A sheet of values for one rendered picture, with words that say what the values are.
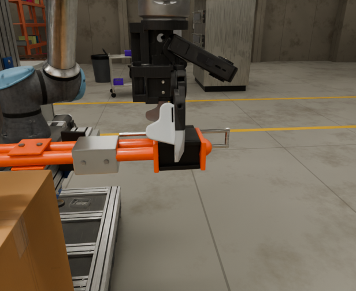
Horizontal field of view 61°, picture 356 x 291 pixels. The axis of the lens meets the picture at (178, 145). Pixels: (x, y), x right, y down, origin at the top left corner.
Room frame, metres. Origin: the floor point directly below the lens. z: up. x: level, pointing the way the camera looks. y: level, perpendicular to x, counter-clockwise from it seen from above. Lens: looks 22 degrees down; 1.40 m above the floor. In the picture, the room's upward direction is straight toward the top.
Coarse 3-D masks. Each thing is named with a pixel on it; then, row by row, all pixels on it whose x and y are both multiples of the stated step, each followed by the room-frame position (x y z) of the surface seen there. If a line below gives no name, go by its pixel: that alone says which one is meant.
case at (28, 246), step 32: (0, 192) 0.54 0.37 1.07; (32, 192) 0.54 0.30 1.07; (0, 224) 0.44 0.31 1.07; (32, 224) 0.50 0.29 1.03; (0, 256) 0.37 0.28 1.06; (32, 256) 0.47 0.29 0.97; (64, 256) 0.63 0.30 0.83; (0, 288) 0.35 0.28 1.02; (32, 288) 0.44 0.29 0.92; (64, 288) 0.59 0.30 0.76
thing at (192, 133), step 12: (192, 132) 0.48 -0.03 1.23; (156, 144) 0.43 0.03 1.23; (168, 144) 0.44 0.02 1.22; (192, 144) 0.44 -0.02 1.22; (204, 144) 0.44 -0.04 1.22; (156, 156) 0.43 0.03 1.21; (168, 156) 0.45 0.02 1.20; (192, 156) 0.45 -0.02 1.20; (204, 156) 0.44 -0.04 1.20; (156, 168) 0.43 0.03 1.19; (168, 168) 0.44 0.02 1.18; (180, 168) 0.44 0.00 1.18; (192, 168) 0.44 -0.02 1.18; (204, 168) 0.44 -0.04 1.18
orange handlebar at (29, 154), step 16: (0, 144) 0.47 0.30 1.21; (16, 144) 0.47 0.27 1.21; (32, 144) 0.46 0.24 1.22; (48, 144) 0.46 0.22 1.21; (64, 144) 0.47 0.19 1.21; (128, 144) 0.48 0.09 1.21; (144, 144) 0.48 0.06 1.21; (208, 144) 0.47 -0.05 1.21; (0, 160) 0.42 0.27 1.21; (16, 160) 0.42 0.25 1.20; (32, 160) 0.42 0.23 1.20; (48, 160) 0.43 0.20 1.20; (64, 160) 0.43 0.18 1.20; (128, 160) 0.44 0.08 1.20; (144, 160) 0.45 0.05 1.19
